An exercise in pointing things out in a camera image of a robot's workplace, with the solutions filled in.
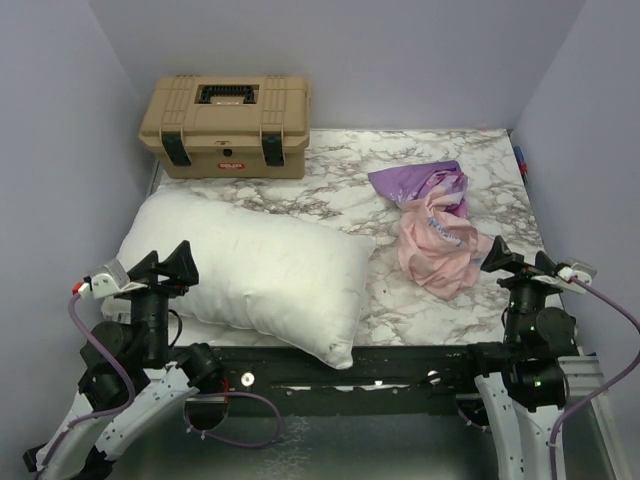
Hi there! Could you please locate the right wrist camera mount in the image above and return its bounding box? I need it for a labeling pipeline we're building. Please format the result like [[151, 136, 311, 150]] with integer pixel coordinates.
[[555, 259, 597, 294]]

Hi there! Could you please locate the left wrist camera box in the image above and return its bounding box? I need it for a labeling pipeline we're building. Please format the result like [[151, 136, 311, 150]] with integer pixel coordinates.
[[72, 259, 130, 299]]

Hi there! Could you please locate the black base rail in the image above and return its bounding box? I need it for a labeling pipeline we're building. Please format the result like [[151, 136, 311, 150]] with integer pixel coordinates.
[[213, 343, 506, 418]]

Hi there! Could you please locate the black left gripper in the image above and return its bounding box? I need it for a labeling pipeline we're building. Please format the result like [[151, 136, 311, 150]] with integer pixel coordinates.
[[121, 240, 198, 364]]

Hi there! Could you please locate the pink purple printed pillowcase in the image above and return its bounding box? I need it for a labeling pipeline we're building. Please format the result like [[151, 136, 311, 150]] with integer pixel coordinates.
[[368, 160, 493, 300]]

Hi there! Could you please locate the tan plastic toolbox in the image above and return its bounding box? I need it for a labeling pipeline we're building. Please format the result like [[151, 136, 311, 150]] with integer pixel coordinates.
[[139, 75, 311, 179]]

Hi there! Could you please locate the white pillow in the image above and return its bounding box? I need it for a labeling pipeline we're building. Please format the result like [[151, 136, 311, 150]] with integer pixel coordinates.
[[116, 190, 376, 370]]

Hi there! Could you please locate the blue red marker pen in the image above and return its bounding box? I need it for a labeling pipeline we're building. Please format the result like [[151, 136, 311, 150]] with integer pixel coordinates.
[[513, 146, 528, 185]]

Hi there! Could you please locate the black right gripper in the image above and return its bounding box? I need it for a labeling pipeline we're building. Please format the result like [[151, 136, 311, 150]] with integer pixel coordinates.
[[482, 233, 568, 345]]

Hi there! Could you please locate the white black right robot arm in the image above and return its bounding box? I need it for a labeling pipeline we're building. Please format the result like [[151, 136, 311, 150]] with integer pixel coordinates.
[[459, 237, 578, 479]]

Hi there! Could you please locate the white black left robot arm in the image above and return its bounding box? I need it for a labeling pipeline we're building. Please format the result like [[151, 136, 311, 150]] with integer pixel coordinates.
[[23, 241, 225, 479]]

